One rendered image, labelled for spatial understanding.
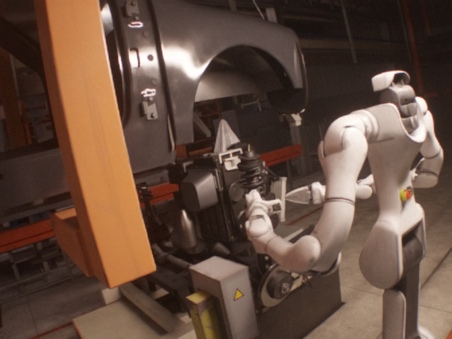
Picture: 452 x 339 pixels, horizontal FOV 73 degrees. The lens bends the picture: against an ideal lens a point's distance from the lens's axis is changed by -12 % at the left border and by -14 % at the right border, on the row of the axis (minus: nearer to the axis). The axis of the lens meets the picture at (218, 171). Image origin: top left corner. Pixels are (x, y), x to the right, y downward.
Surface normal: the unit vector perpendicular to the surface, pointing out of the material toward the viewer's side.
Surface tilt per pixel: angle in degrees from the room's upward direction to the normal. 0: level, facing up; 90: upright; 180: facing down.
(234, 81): 90
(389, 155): 108
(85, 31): 90
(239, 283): 90
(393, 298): 90
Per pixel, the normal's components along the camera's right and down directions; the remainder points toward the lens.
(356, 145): 0.40, -0.11
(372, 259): -0.86, 0.22
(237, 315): 0.58, 0.00
